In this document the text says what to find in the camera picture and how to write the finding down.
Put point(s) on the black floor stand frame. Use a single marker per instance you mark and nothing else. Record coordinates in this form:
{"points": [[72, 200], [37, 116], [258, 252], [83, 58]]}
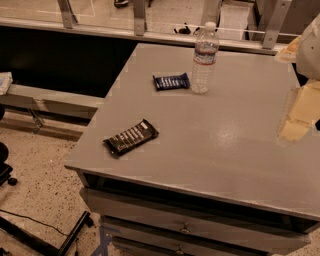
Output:
{"points": [[41, 246]]}

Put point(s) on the blue rxbar blueberry bar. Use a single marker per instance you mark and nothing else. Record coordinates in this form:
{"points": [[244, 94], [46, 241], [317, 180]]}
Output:
{"points": [[172, 82]]}

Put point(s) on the grey metal bench rail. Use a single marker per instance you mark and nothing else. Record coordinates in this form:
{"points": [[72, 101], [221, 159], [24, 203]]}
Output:
{"points": [[40, 103]]}

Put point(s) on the metal window frame rail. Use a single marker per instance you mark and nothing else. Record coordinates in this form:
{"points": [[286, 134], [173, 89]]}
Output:
{"points": [[243, 25]]}

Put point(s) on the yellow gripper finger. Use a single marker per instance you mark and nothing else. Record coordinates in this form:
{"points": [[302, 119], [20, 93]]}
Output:
{"points": [[288, 53], [303, 110]]}

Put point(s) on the black rxbar snack bar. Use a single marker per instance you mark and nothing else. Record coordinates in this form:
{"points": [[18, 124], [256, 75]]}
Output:
{"points": [[131, 138]]}

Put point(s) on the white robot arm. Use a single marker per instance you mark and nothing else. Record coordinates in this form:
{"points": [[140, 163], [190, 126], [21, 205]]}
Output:
{"points": [[308, 54]]}

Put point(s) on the grey drawer cabinet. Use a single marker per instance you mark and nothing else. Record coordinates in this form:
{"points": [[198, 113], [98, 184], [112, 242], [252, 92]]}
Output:
{"points": [[216, 181]]}

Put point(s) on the black office chair base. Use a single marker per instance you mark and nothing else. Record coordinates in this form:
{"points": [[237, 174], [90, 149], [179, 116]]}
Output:
{"points": [[5, 169]]}

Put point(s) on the clear plastic water bottle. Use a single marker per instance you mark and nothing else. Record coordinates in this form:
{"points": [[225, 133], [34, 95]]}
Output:
{"points": [[204, 58]]}

